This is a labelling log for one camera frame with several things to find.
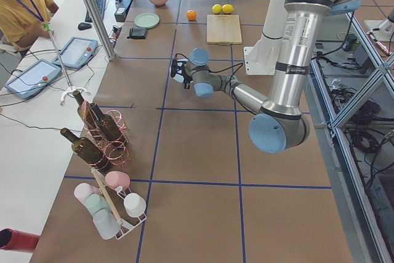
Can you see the bamboo cutting board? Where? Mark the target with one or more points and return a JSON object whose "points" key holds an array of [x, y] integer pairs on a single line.
{"points": [[223, 29]]}

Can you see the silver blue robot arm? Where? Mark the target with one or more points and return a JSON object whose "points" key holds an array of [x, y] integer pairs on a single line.
{"points": [[278, 123]]}

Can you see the dark green wine bottle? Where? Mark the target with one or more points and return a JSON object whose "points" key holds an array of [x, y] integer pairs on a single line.
{"points": [[87, 151]]}

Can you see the red cylinder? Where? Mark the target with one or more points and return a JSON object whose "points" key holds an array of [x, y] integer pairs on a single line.
{"points": [[15, 240]]}

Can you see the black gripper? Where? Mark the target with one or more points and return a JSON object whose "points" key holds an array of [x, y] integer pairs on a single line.
{"points": [[186, 79]]}

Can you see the light green plate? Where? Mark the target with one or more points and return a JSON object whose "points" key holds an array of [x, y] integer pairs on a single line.
{"points": [[146, 20]]}

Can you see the person in yellow shirt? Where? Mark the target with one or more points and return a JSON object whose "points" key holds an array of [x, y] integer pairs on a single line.
{"points": [[22, 21]]}

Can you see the dark grey folded cloth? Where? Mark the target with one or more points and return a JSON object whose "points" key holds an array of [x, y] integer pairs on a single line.
{"points": [[137, 33]]}

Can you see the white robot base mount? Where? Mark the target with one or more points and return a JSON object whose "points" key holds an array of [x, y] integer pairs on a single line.
{"points": [[278, 28]]}

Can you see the light blue plate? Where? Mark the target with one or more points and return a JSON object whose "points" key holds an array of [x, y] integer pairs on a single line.
{"points": [[178, 76]]}

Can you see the metal reaching stick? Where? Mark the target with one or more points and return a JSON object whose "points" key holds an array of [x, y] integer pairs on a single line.
{"points": [[71, 88]]}

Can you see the mint green cup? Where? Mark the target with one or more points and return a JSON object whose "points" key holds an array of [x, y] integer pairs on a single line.
{"points": [[94, 203]]}

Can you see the white wire cup rack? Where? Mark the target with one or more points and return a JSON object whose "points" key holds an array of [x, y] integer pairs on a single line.
{"points": [[115, 200]]}

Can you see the black computer mouse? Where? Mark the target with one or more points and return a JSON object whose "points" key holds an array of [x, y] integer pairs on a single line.
{"points": [[84, 26]]}

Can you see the blue teach pendant tablet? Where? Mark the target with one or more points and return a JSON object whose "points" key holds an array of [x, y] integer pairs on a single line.
{"points": [[34, 79]]}

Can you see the grey white cup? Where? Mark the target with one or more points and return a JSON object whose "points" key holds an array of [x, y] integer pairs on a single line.
{"points": [[106, 224]]}

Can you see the black keyboard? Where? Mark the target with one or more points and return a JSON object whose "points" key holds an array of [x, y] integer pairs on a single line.
{"points": [[101, 5]]}

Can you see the orange mandarin fruit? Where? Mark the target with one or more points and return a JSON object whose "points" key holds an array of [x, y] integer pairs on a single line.
{"points": [[191, 15]]}

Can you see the aluminium frame post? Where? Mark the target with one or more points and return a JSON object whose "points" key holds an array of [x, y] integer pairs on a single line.
{"points": [[100, 28]]}

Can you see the copper wire bottle rack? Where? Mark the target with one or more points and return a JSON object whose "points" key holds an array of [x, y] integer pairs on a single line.
{"points": [[117, 155]]}

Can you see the yellow lemon far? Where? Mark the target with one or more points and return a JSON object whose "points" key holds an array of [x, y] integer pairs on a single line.
{"points": [[227, 8]]}

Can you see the pale pink cup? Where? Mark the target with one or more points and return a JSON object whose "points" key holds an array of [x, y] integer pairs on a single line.
{"points": [[83, 191]]}

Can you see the yellow lemon near board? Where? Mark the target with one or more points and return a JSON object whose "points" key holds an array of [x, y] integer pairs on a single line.
{"points": [[217, 9]]}

